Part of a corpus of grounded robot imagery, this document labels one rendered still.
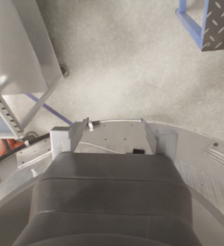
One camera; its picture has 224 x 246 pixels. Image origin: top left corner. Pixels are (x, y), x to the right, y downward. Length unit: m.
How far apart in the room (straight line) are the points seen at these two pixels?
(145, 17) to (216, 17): 0.63
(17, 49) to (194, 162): 1.00
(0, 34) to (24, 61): 0.16
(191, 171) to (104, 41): 0.91
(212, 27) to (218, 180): 0.47
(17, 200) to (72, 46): 0.95
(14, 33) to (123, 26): 0.59
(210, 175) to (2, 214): 0.72
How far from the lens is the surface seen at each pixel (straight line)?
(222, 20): 0.59
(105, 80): 1.31
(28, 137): 1.86
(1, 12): 1.07
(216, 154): 0.73
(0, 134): 0.93
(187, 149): 0.76
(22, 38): 1.05
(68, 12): 1.24
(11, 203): 0.74
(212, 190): 0.67
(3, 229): 0.80
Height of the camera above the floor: 1.14
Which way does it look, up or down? 48 degrees down
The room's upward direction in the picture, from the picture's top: 167 degrees counter-clockwise
